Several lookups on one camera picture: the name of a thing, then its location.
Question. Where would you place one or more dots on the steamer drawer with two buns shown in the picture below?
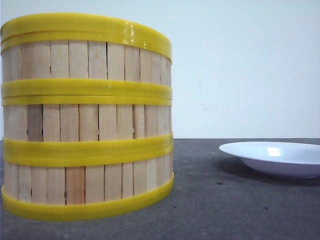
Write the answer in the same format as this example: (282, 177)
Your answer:
(71, 135)

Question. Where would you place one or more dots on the steamer drawer with one bun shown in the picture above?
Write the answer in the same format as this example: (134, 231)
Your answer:
(134, 76)

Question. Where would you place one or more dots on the woven bamboo steamer lid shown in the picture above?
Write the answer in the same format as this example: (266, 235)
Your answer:
(51, 26)

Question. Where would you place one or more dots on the steamer drawer with three buns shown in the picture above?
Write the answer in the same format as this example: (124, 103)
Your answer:
(86, 192)

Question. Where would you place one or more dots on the white plate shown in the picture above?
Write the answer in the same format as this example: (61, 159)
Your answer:
(287, 159)

